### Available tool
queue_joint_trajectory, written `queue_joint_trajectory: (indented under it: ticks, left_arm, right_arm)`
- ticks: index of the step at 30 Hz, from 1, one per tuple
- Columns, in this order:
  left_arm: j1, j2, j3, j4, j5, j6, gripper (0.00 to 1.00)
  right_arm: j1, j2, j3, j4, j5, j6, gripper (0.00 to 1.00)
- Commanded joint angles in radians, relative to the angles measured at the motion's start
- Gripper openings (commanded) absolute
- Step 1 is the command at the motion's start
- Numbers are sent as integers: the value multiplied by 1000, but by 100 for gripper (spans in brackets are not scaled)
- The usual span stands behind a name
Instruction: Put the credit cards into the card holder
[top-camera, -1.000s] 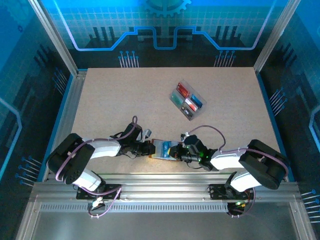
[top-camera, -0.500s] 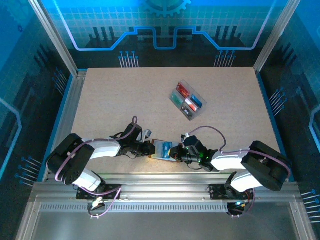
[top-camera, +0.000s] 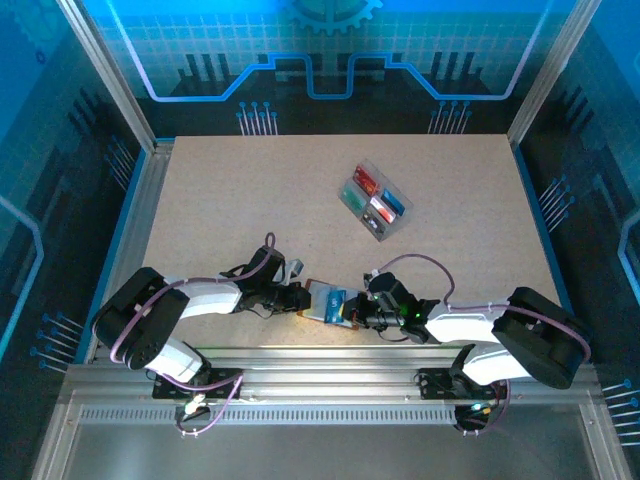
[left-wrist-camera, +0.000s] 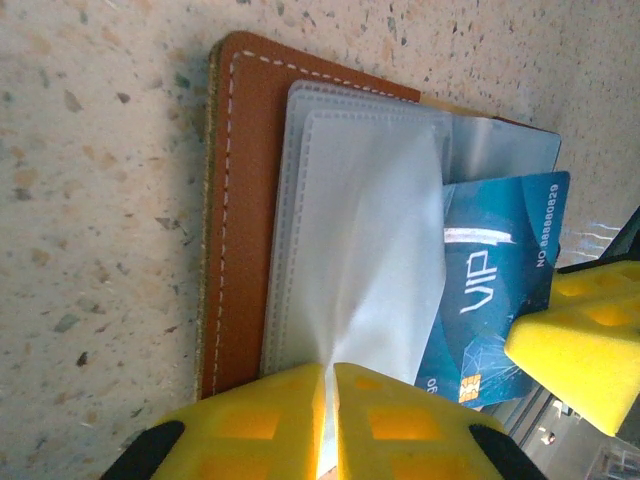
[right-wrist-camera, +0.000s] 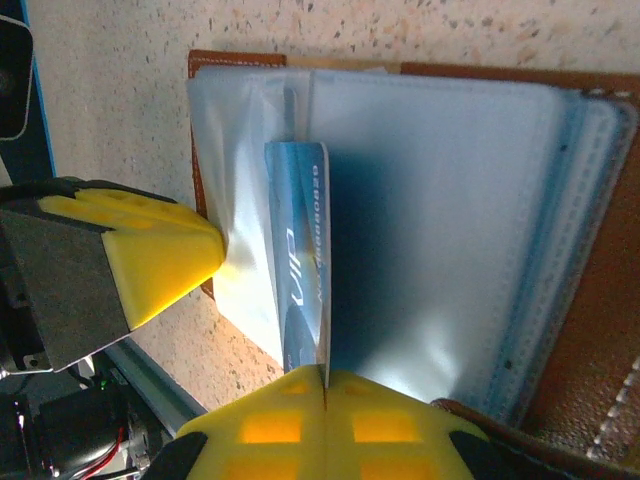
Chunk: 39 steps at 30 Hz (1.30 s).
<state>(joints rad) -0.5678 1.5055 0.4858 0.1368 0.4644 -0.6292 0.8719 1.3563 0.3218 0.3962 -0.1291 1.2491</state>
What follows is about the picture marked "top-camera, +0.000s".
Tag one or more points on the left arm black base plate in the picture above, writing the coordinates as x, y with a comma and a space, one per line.
165, 387

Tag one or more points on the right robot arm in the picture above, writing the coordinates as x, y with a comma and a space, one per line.
540, 335

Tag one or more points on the aluminium frame rail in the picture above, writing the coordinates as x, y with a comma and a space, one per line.
325, 375

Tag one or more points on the clear plastic card tray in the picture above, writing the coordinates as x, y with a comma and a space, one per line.
407, 206

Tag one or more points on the green credit card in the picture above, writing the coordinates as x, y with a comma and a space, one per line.
353, 197

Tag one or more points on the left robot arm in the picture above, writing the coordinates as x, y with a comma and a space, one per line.
140, 310

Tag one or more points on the aluminium side rail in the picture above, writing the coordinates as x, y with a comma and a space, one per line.
149, 200

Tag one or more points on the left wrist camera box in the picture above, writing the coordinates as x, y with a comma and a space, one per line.
295, 267

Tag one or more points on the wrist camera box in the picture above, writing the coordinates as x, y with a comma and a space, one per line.
371, 276
295, 267

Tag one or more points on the brown leather card holder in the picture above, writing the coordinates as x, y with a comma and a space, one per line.
315, 302

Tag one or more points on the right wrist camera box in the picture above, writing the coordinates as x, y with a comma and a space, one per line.
371, 276

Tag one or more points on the dark blue credit card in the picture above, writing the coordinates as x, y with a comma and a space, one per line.
395, 201

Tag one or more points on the grey metal panel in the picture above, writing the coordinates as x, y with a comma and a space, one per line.
325, 455

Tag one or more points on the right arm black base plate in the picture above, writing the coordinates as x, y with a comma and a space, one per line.
432, 385

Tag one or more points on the white and red credit card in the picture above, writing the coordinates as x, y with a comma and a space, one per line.
384, 211

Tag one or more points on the light blue printed credit card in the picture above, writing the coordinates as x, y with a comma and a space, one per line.
335, 305

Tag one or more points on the black credit card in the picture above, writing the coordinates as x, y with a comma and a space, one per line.
374, 222

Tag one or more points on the aluminium frame post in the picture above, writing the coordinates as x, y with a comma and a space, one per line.
111, 75
550, 75

